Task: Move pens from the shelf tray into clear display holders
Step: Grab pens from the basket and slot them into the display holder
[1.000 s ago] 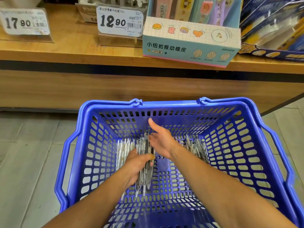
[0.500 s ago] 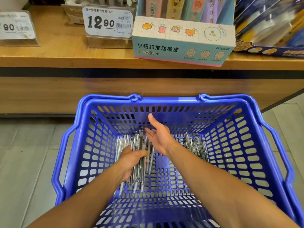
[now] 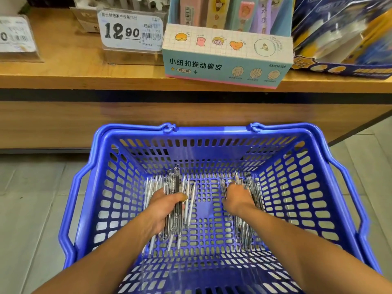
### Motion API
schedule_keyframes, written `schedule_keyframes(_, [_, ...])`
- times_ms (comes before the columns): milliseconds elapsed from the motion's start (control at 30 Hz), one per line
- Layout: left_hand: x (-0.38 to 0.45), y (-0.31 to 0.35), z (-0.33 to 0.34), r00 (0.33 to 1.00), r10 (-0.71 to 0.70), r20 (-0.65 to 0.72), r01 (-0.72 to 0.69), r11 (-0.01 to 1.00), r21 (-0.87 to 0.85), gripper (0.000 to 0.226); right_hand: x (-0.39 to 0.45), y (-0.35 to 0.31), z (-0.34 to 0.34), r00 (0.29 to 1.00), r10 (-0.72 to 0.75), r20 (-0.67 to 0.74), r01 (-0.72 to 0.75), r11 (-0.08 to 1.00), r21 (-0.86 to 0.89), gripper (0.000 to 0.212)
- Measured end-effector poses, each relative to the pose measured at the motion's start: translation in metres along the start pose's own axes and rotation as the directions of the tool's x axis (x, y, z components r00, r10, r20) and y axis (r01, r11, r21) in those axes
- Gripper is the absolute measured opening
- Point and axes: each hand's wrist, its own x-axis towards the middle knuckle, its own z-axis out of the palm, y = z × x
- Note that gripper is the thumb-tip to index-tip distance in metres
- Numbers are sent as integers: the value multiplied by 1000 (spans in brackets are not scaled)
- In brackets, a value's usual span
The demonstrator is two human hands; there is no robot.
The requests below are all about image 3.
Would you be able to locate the person's right hand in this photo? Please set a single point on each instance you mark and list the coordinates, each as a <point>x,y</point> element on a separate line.
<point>240,202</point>

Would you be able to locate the person's left hand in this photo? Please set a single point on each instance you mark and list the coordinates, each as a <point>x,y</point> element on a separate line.
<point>162,214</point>

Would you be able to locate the blue shopping basket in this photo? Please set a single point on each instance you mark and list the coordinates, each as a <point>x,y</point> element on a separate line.
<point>208,134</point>

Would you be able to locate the person's right forearm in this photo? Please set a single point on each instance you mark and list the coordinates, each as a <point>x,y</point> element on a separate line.
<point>312,257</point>

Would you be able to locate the person's left forearm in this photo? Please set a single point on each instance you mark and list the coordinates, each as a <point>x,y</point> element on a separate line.
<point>92,266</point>

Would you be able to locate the wooden glue display stand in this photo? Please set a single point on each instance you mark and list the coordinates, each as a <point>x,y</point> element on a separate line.
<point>92,119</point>

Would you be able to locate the pastel eraser display box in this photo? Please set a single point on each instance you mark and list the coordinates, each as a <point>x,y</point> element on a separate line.
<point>226,58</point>

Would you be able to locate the white price tag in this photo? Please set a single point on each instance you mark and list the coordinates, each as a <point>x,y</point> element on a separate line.
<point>15,36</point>
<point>132,30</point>

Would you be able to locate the blue yellow stationery packets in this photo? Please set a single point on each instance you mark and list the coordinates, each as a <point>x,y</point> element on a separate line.
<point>343,33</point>

